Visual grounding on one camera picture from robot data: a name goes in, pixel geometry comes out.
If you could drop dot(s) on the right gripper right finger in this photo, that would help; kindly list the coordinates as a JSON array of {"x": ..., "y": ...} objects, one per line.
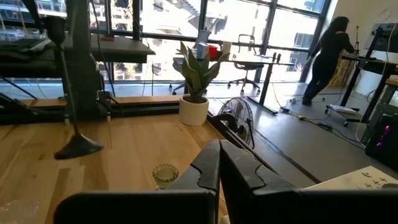
[{"x": 280, "y": 205}]

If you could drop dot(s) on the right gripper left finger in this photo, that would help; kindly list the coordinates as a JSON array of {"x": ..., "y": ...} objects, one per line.
[{"x": 140, "y": 207}]

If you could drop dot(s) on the ribbed glass candle holder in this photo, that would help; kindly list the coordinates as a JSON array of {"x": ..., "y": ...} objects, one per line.
[
  {"x": 164, "y": 175},
  {"x": 18, "y": 213}
]

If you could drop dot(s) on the black tall candlestick holder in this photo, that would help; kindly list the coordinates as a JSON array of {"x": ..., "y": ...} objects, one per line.
[{"x": 77, "y": 147}]

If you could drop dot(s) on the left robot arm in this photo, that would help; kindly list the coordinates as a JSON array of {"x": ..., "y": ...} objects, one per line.
[{"x": 82, "y": 77}]

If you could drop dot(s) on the black floor fan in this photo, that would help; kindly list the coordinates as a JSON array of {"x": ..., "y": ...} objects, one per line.
[{"x": 239, "y": 118}]

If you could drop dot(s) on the snake plant in white pot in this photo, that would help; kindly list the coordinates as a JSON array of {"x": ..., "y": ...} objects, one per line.
[{"x": 192, "y": 112}]

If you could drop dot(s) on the wheeled dolly with white box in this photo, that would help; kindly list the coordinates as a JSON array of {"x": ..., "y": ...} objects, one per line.
[{"x": 342, "y": 109}]

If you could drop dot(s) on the black computer tower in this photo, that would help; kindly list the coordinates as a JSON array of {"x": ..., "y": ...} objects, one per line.
[{"x": 382, "y": 146}]

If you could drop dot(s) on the black-legged office desk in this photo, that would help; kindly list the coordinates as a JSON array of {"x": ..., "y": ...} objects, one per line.
[{"x": 267, "y": 82}]

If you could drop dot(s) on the black office chair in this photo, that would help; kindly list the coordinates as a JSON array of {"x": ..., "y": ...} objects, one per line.
[{"x": 247, "y": 66}]

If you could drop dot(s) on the person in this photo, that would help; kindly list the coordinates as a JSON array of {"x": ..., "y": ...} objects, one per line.
[{"x": 326, "y": 56}]

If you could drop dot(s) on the grey desk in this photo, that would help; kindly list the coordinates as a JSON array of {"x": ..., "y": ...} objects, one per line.
[{"x": 124, "y": 49}]

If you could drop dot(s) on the white paper roll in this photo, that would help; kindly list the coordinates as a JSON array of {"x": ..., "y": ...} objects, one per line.
[{"x": 227, "y": 48}]

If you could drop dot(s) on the red container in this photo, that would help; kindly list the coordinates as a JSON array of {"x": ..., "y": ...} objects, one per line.
[{"x": 213, "y": 53}]

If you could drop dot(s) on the blue white box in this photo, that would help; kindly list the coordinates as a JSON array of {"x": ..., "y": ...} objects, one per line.
[{"x": 202, "y": 51}]

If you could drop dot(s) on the black aluminium table frame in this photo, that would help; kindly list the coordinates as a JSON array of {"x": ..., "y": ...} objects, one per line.
[{"x": 140, "y": 111}]

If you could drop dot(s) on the black workstation frame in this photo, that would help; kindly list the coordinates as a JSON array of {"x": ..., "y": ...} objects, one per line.
[{"x": 373, "y": 63}]

